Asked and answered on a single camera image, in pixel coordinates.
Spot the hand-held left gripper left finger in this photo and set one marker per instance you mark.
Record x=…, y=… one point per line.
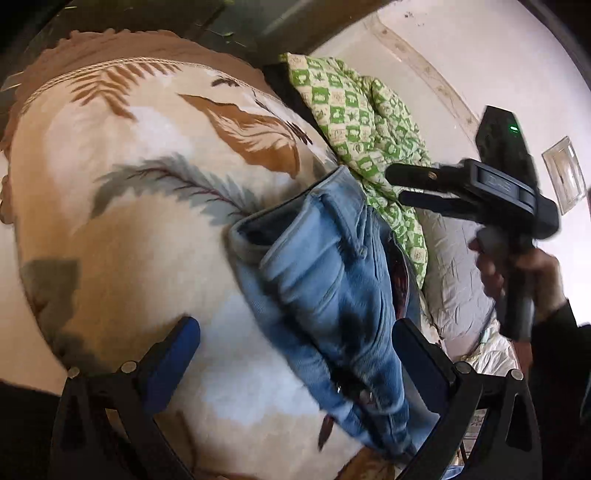
x=175, y=355

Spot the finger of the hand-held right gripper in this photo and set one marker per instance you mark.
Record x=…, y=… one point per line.
x=434, y=201
x=425, y=175

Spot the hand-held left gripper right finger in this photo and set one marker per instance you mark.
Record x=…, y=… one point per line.
x=422, y=357

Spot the blue denim pants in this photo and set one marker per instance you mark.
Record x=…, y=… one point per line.
x=323, y=286

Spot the person's right forearm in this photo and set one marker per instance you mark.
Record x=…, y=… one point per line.
x=563, y=378

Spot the person's right hand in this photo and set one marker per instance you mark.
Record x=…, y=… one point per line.
x=549, y=281

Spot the white crumpled cloth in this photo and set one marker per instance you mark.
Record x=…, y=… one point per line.
x=489, y=353

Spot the grey quilted pillow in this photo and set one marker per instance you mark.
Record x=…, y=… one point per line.
x=452, y=277

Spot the green checkered blanket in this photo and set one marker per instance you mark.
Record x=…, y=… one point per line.
x=355, y=120

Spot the beige leaf print blanket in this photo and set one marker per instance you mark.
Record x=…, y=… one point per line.
x=138, y=207

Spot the dark stained glass door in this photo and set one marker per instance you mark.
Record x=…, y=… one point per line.
x=231, y=18

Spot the wide gold wall switch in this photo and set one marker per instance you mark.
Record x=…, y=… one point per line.
x=565, y=175

